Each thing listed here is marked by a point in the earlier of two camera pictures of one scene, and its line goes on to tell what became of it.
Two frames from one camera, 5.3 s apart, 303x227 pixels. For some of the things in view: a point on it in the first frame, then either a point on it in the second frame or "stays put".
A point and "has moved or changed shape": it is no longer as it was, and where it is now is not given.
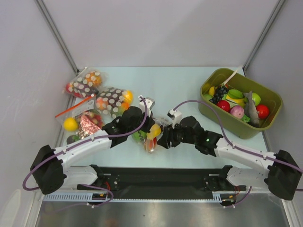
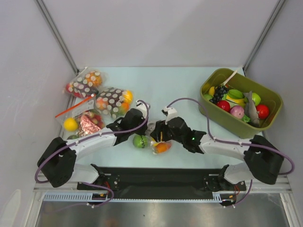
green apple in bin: (256, 98) stays put
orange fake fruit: (151, 145) to (163, 147)
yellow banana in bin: (211, 91) stays put
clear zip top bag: (150, 139) has moved or changed shape
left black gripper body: (145, 126) stays put
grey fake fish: (251, 109) stays put
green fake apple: (139, 135) has moved or changed shape
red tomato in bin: (224, 104) stays put
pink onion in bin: (237, 111) stays put
